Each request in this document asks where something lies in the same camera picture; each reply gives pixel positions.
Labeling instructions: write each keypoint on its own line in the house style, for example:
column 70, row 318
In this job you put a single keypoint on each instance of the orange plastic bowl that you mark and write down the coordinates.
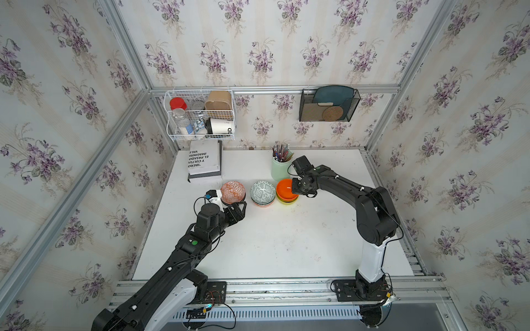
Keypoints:
column 284, row 190

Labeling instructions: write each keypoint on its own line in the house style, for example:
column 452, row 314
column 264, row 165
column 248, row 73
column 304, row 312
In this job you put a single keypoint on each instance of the orange geometric pattern bowl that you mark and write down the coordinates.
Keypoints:
column 232, row 192

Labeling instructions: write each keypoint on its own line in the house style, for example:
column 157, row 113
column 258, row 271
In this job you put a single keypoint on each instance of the coloured pencils bunch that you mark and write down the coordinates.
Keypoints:
column 282, row 153

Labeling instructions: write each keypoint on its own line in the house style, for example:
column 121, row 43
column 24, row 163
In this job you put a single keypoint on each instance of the white wire wall basket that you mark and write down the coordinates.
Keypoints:
column 196, row 112

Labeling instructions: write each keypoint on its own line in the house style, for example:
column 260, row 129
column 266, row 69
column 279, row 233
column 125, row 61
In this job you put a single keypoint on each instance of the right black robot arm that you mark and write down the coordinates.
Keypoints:
column 377, row 221

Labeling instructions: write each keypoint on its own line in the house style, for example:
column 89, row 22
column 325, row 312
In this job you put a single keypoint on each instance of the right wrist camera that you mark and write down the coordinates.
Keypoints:
column 302, row 166

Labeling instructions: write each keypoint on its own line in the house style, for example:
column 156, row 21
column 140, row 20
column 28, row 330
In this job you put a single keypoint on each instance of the green grey pattern bowl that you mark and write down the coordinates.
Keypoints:
column 263, row 192

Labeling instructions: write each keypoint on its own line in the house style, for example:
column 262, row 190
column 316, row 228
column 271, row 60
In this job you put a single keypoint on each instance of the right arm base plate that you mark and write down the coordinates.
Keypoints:
column 352, row 290

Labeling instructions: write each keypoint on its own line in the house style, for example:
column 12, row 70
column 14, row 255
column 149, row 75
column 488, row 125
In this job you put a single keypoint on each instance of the orange floral pattern bowl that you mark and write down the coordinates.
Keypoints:
column 263, row 205

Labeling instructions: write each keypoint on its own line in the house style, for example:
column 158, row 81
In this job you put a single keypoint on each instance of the mint green pencil cup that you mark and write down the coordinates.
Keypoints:
column 280, row 167

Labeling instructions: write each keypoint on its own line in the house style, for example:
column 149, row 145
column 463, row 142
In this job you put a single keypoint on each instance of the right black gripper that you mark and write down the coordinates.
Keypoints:
column 295, row 190

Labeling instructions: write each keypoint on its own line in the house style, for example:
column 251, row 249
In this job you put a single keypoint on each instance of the white grey book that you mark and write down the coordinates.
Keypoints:
column 205, row 158

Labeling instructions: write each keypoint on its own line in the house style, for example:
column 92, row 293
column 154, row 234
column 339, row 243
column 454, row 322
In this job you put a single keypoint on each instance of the clear plastic bottle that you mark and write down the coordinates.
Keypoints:
column 182, row 121

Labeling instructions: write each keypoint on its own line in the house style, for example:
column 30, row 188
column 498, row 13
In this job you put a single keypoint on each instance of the round cork coaster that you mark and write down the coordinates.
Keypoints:
column 332, row 113

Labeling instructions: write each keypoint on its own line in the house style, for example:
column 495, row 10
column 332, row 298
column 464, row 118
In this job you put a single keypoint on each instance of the blue floral bowl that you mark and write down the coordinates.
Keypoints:
column 235, row 203

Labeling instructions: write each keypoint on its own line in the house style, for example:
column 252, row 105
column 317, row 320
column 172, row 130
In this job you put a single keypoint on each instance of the black mesh wall organizer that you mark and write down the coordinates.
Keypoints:
column 312, row 112

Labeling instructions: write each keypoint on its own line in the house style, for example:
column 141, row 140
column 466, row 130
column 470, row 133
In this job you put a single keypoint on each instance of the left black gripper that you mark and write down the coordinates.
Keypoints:
column 235, row 209

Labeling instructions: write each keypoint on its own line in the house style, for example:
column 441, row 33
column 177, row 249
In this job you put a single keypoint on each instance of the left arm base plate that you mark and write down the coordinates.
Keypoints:
column 211, row 292

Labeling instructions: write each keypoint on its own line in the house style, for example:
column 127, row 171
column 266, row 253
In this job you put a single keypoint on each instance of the teal plate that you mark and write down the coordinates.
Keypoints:
column 342, row 96

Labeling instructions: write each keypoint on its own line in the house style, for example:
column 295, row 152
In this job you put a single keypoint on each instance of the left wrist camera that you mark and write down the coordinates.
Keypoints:
column 214, row 197

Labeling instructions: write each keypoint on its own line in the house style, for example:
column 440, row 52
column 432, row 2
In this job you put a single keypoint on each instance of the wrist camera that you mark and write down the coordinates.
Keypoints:
column 302, row 166
column 214, row 197

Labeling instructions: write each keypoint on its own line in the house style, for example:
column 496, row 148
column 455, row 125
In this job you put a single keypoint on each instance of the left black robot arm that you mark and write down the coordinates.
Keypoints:
column 177, row 282

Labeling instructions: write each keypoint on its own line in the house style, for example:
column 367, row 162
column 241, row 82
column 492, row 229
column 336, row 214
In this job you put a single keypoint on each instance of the lime green plastic bowl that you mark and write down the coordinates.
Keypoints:
column 286, row 202

